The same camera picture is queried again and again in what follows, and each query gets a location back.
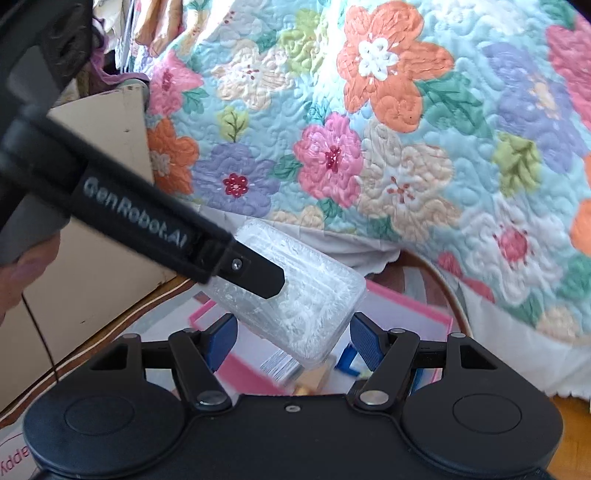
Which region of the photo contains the white bed sheet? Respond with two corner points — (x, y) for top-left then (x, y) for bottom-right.
(198, 205), (591, 400)

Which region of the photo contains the person's left hand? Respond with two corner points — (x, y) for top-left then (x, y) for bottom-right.
(0, 233), (60, 324)

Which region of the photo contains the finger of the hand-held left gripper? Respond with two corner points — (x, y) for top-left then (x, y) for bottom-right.
(203, 237), (286, 300)

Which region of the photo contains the white lid red lettering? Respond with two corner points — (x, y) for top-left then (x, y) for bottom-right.
(0, 422), (44, 480)

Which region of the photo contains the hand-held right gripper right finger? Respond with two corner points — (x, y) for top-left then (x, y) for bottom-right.
(349, 311), (502, 411)

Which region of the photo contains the clear floss pick box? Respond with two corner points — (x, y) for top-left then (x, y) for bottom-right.
(203, 218), (368, 370)

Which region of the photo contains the pile of cloth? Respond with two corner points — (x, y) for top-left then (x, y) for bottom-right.
(90, 0), (153, 88)

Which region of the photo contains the white soap packet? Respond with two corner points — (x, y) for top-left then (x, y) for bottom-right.
(260, 348), (303, 384)

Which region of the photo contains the foundation bottle gold cap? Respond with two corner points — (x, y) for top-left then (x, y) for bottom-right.
(293, 362), (335, 397)

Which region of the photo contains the pink cardboard box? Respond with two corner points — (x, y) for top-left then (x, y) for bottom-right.
(188, 277), (455, 398)

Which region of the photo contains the floral quilt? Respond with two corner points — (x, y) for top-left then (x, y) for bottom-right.
(134, 0), (591, 344)

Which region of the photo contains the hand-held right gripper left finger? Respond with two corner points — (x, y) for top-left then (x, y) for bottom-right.
(88, 313), (239, 411)

